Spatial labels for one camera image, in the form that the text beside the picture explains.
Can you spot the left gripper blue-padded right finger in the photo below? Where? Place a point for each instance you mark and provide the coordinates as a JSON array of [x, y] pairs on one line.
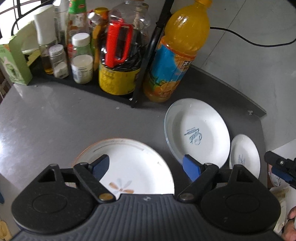
[[202, 179]]

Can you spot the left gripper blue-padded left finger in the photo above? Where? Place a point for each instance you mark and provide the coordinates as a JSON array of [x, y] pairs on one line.
[[89, 176]]

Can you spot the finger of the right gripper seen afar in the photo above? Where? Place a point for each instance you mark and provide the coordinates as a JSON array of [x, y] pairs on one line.
[[281, 167]]

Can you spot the white plate with flower print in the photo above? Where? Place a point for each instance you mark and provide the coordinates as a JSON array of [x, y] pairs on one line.
[[134, 168]]

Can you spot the small white plate blue print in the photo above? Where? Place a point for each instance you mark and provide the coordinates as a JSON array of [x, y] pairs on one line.
[[244, 152]]

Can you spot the white plate with blue script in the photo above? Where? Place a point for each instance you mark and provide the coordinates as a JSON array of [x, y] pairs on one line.
[[192, 127]]

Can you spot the person's right hand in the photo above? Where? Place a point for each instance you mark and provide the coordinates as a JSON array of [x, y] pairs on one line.
[[289, 231]]

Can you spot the clear spice shaker jar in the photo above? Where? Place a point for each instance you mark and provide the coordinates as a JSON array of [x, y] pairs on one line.
[[58, 61]]

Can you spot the black metal spice rack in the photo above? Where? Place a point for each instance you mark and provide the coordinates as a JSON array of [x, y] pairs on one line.
[[132, 99]]

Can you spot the white-lidded seasoning jar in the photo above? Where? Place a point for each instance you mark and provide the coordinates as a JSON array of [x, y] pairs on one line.
[[82, 58]]

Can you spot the green and white carton box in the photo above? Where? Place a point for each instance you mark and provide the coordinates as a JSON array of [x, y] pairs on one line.
[[14, 62]]

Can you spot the orange juice bottle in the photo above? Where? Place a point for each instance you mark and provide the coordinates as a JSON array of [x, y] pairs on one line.
[[185, 34]]

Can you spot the green-labelled sauce bottle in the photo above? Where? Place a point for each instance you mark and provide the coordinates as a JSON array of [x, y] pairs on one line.
[[76, 22]]

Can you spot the white-capped oil bottle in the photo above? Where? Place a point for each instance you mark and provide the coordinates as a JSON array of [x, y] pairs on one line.
[[46, 35]]

